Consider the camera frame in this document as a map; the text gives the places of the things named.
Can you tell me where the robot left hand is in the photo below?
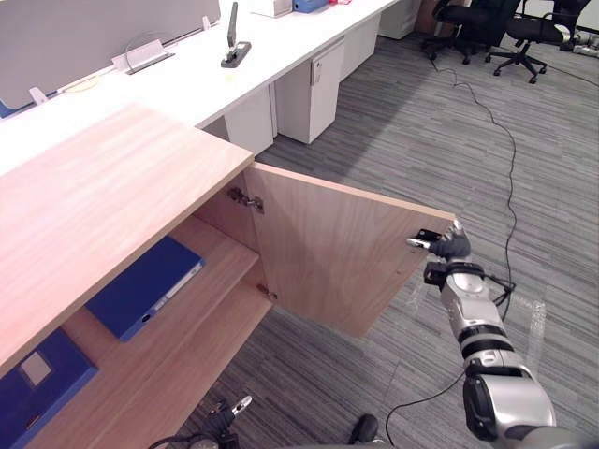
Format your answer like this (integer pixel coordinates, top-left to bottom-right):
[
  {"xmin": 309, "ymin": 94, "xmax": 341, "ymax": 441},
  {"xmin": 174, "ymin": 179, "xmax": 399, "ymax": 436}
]
[{"xmin": 205, "ymin": 395, "xmax": 254, "ymax": 435}]

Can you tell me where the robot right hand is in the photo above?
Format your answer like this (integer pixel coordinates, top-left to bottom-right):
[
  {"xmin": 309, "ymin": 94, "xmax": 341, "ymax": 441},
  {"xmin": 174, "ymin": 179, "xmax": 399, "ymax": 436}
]
[{"xmin": 405, "ymin": 219, "xmax": 472, "ymax": 263}]

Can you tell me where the wooden cabinet door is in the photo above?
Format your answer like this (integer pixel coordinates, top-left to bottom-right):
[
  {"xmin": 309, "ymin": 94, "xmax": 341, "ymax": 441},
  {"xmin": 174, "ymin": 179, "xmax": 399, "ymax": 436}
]
[{"xmin": 242, "ymin": 162, "xmax": 456, "ymax": 339}]

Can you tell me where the blue folder with white spine label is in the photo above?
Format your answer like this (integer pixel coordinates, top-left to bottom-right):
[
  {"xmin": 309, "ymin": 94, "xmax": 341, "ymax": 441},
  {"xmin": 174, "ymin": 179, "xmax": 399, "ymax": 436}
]
[{"xmin": 84, "ymin": 235, "xmax": 207, "ymax": 344}]

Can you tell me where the blue folder with grey label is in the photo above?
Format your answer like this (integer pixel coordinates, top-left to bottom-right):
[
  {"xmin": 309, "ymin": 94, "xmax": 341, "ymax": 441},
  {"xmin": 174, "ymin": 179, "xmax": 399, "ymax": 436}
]
[{"xmin": 0, "ymin": 326, "xmax": 99, "ymax": 449}]

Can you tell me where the black office chair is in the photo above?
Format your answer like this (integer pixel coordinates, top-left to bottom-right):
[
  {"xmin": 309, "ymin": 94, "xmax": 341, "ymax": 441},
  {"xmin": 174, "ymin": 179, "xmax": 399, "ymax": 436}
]
[
  {"xmin": 485, "ymin": 0, "xmax": 593, "ymax": 85},
  {"xmin": 420, "ymin": 0, "xmax": 509, "ymax": 65}
]

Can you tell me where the light wooden office cabinet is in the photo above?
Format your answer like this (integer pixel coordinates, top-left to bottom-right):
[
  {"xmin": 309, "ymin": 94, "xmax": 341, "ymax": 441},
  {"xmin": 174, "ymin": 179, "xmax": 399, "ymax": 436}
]
[{"xmin": 0, "ymin": 103, "xmax": 278, "ymax": 449}]

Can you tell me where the long white office desk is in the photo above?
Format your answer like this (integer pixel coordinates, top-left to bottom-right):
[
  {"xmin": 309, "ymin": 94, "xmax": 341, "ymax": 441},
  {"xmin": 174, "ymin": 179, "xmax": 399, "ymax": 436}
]
[{"xmin": 0, "ymin": 0, "xmax": 399, "ymax": 178}]

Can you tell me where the dark robot foot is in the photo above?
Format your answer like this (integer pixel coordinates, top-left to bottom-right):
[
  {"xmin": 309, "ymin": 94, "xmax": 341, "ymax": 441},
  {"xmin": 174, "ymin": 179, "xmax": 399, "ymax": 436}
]
[{"xmin": 346, "ymin": 413, "xmax": 380, "ymax": 445}]

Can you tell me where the silver machine part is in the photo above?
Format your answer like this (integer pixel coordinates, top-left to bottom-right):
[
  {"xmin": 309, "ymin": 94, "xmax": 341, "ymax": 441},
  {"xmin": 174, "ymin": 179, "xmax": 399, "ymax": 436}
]
[{"xmin": 556, "ymin": 25, "xmax": 599, "ymax": 58}]

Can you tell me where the white box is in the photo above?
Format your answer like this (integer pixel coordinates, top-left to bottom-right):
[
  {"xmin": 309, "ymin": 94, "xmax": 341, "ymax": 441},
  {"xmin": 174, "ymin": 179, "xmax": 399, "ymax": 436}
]
[{"xmin": 250, "ymin": 0, "xmax": 296, "ymax": 19}]

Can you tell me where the grey desk partition screen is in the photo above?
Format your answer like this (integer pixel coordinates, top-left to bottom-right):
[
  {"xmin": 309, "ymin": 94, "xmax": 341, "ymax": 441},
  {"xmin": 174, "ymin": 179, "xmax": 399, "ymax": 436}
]
[{"xmin": 0, "ymin": 0, "xmax": 222, "ymax": 109}]

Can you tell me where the black floor cable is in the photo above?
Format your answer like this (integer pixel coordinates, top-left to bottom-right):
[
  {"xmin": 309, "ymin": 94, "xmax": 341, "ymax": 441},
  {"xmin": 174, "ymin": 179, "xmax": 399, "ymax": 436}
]
[{"xmin": 384, "ymin": 44, "xmax": 519, "ymax": 449}]

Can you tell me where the white drawer pedestal with lock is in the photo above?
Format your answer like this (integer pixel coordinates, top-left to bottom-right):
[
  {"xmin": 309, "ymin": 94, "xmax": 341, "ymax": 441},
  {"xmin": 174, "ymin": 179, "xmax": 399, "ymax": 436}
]
[{"xmin": 274, "ymin": 36, "xmax": 346, "ymax": 145}]

